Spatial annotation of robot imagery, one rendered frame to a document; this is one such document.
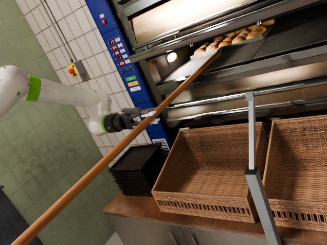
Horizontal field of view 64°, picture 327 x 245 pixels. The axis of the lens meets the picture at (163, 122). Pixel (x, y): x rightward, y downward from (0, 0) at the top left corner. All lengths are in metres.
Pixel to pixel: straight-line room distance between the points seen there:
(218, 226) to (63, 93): 0.97
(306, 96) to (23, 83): 1.25
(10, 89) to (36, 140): 1.12
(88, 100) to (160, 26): 0.58
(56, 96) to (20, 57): 0.98
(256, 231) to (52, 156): 1.56
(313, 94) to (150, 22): 0.94
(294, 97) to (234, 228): 0.70
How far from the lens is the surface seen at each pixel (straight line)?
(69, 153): 2.32
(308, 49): 1.39
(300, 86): 1.05
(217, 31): 1.29
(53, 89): 1.30
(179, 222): 1.50
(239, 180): 1.59
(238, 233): 1.36
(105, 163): 0.94
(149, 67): 1.71
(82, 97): 1.34
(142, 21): 1.65
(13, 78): 1.10
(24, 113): 2.16
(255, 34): 1.93
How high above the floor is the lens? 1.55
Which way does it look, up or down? 20 degrees down
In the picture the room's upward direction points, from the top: 24 degrees counter-clockwise
